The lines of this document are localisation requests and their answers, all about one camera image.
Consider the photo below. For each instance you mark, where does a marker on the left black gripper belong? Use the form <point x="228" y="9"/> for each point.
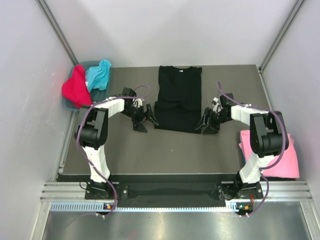
<point x="137" y="124"/>

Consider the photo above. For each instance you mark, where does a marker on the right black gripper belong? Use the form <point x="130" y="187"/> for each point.
<point x="211" y="129"/>

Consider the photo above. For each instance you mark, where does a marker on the black t shirt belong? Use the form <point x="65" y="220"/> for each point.
<point x="179" y="102"/>

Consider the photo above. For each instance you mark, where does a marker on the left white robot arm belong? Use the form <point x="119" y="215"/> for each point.
<point x="92" y="132"/>

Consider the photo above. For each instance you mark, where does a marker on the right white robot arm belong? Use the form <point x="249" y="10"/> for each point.
<point x="267" y="139"/>

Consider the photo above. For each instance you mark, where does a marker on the blue laundry basket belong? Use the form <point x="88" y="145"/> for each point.
<point x="96" y="94"/>

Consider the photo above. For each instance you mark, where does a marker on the teal t shirt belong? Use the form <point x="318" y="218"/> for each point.
<point x="97" y="77"/>

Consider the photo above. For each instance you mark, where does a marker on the red t shirt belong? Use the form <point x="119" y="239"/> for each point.
<point x="75" y="89"/>

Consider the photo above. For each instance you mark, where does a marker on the folded pink t shirt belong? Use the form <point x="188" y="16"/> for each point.
<point x="287" y="167"/>

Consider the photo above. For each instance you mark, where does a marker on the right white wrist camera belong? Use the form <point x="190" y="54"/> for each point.
<point x="216" y="106"/>

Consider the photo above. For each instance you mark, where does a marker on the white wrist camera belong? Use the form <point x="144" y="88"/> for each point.
<point x="216" y="106"/>
<point x="138" y="102"/>

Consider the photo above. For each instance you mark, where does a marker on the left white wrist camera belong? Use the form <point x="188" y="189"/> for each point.
<point x="138" y="102"/>

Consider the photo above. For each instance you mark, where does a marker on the aluminium front rail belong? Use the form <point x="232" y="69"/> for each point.
<point x="276" y="191"/>

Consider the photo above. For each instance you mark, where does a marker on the slotted grey cable duct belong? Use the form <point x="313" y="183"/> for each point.
<point x="105" y="207"/>

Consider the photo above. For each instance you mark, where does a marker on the left aluminium frame post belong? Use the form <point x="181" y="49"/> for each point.
<point x="57" y="30"/>

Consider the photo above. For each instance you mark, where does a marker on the aluminium frame post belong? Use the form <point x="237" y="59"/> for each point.
<point x="297" y="6"/>
<point x="57" y="30"/>

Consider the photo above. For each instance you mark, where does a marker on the right aluminium frame post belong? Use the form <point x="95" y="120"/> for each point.
<point x="297" y="6"/>

